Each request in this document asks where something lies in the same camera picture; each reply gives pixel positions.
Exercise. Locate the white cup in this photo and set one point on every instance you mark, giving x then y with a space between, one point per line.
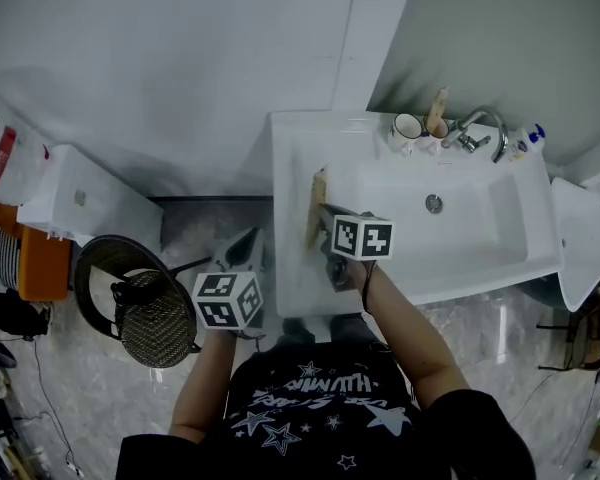
432 143
405 128

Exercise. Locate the black floor bar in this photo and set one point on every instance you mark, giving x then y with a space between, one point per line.
205 198

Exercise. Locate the beige toothbrush packet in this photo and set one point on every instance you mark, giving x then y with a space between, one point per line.
316 203
437 110

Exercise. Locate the orange cloth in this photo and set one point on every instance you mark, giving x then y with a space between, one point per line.
42 263

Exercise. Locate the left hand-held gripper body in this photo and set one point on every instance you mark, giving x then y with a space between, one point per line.
227 300

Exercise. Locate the black wicker chair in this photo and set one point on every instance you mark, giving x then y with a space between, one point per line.
155 323

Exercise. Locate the person's right forearm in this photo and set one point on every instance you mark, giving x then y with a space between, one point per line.
410 338

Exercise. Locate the person's left forearm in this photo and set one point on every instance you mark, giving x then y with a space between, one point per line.
200 393

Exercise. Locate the clear bag with red label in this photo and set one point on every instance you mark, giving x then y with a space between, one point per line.
25 163

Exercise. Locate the white oval basin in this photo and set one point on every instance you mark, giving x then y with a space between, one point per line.
582 243

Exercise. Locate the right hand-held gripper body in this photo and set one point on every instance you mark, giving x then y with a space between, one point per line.
362 238

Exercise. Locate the dark green bin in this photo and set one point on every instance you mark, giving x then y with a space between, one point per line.
545 290

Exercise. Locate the black star-print shirt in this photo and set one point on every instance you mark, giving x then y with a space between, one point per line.
330 433

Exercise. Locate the white blue-pump soap bottle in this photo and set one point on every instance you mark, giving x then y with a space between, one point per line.
522 145

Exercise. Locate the chrome faucet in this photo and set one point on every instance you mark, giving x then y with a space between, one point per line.
500 138

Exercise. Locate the white washbasin cabinet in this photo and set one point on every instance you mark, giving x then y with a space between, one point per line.
480 228

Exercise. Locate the white rectangular box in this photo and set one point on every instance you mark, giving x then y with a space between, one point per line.
105 203

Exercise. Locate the person's legs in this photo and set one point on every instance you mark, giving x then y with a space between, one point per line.
350 328

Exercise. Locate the metal sink drain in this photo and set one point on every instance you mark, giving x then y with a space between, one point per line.
434 203

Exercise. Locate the black white striped cloth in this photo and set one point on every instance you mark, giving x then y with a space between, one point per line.
0 255

